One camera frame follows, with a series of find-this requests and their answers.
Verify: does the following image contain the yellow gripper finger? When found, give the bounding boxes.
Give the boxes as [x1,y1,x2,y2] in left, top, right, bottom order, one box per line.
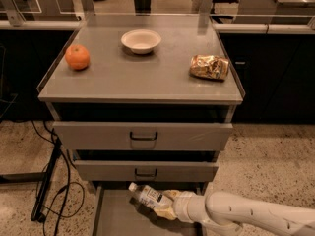
[162,190,181,200]
[154,206,177,220]

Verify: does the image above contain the blue label plastic bottle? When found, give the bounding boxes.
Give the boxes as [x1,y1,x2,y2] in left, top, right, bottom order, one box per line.
[129,182,173,209]

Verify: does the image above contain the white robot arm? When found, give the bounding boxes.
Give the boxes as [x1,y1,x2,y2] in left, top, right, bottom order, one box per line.
[154,190,315,236]

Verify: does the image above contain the bottom grey open drawer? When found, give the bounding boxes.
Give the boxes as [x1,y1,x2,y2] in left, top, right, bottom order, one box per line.
[89,182,207,236]

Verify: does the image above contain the middle grey drawer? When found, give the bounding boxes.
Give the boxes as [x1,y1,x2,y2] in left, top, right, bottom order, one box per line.
[75,160,218,182]

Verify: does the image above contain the grey drawer cabinet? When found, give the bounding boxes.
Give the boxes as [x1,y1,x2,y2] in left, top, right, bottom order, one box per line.
[36,13,246,236]

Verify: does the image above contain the top grey drawer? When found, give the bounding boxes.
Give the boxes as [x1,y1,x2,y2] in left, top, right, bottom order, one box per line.
[53,121,233,151]

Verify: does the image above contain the black table leg bar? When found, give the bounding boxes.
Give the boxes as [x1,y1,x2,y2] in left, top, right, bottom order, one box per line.
[31,139,61,221]

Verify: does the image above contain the crushed gold chip bag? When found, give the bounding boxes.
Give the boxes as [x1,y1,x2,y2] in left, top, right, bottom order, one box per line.
[189,55,229,81]

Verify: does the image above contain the white paper bowl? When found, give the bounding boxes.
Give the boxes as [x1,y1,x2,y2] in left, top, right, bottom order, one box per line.
[121,29,161,55]

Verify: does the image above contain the orange fruit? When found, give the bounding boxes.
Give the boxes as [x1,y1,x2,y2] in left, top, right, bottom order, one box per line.
[65,44,90,71]

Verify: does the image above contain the black floor cables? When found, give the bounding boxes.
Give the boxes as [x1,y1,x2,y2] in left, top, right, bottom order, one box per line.
[31,119,86,236]

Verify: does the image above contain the white horizontal rail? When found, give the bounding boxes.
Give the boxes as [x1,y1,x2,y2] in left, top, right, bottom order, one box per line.
[0,21,315,35]

